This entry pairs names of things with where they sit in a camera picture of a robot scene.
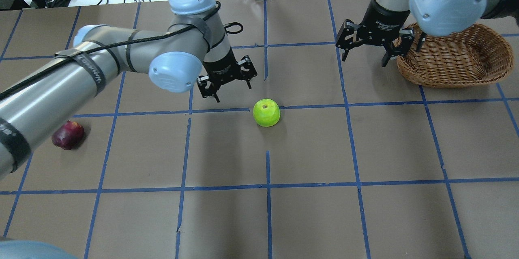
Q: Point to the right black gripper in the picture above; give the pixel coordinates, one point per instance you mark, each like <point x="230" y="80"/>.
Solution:
<point x="380" y="25"/>

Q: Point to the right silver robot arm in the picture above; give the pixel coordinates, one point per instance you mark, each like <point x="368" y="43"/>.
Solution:
<point x="444" y="17"/>

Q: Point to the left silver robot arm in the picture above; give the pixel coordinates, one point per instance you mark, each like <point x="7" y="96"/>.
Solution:
<point x="194" y="52"/>

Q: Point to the green apple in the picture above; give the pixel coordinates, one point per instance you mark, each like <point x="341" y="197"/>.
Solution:
<point x="266" y="112"/>

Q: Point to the wicker basket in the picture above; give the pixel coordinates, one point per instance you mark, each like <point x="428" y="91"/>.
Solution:
<point x="476" y="56"/>

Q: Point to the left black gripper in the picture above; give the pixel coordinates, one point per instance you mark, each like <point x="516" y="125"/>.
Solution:
<point x="220" y="65"/>

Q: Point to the dark red apple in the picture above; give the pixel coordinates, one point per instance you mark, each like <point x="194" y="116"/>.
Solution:
<point x="68" y="136"/>

